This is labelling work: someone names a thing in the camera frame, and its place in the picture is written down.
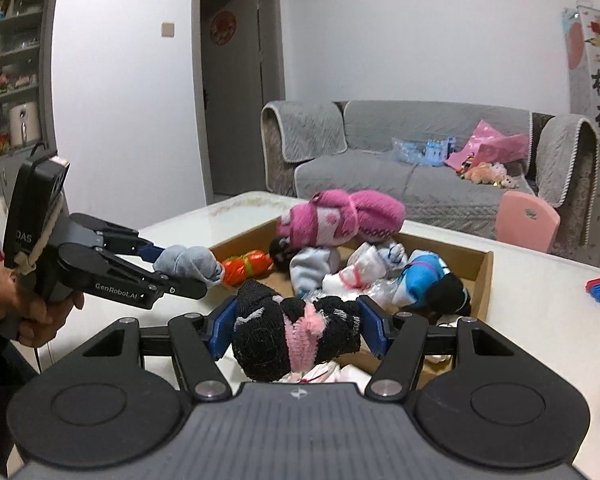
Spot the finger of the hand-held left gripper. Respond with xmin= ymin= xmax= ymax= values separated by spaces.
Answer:
xmin=97 ymin=227 xmax=168 ymax=263
xmin=107 ymin=251 xmax=208 ymax=301

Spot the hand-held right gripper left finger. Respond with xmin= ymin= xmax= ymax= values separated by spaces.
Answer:
xmin=82 ymin=296 xmax=240 ymax=402

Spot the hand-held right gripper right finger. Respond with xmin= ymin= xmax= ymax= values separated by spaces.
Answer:
xmin=357 ymin=296 xmax=518 ymax=401

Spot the grey blue sock bundle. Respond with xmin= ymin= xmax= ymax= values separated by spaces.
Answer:
xmin=153 ymin=245 xmax=226 ymax=288

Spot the black sock bundle pink tie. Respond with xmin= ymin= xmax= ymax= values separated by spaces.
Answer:
xmin=231 ymin=280 xmax=363 ymax=383

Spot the black grey striped sock bundle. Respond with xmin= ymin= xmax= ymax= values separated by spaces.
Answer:
xmin=426 ymin=275 xmax=472 ymax=317

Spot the cardboard box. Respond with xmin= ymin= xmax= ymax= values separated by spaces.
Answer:
xmin=207 ymin=217 xmax=495 ymax=391

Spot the person's left hand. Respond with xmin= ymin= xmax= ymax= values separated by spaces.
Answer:
xmin=0 ymin=262 xmax=86 ymax=348

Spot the white sock bundle pink tie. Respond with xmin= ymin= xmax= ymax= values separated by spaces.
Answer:
xmin=322 ymin=264 xmax=376 ymax=293

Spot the white pink striped sock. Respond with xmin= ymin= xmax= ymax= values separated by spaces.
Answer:
xmin=280 ymin=360 xmax=376 ymax=393

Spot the orange sock bundle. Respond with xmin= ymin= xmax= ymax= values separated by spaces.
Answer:
xmin=221 ymin=251 xmax=273 ymax=283

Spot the white sock bundle blue tie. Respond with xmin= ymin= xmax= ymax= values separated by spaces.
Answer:
xmin=347 ymin=241 xmax=410 ymax=278

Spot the white kitchen appliance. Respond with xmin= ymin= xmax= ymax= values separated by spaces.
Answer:
xmin=9 ymin=101 xmax=40 ymax=148

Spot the light blue sock bundle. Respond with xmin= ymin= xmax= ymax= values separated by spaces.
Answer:
xmin=289 ymin=247 xmax=341 ymax=298

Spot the small black sock bundle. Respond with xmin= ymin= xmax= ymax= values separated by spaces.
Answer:
xmin=269 ymin=236 xmax=293 ymax=263

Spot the grey covered sofa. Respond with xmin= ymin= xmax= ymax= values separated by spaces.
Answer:
xmin=260 ymin=100 xmax=600 ymax=256

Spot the grey shelf cabinet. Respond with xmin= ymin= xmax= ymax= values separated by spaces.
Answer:
xmin=0 ymin=0 xmax=63 ymax=221

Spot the dark wooden door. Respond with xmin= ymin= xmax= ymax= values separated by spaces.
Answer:
xmin=200 ymin=0 xmax=286 ymax=206

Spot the clear blue plastic bag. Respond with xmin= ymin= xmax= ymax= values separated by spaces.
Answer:
xmin=390 ymin=136 xmax=428 ymax=163

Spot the pink plastic chair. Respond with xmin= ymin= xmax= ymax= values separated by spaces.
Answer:
xmin=495 ymin=191 xmax=561 ymax=253

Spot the blue toy castle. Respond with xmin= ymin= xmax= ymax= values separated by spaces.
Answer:
xmin=424 ymin=136 xmax=458 ymax=167

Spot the orange plush toy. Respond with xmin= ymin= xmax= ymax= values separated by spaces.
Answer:
xmin=462 ymin=161 xmax=521 ymax=190

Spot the pink plastic bag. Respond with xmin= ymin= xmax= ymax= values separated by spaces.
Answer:
xmin=445 ymin=120 xmax=531 ymax=170

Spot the red round door decoration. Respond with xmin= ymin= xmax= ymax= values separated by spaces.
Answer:
xmin=210 ymin=10 xmax=237 ymax=43

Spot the beige cord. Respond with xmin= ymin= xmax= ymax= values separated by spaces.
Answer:
xmin=12 ymin=195 xmax=63 ymax=276

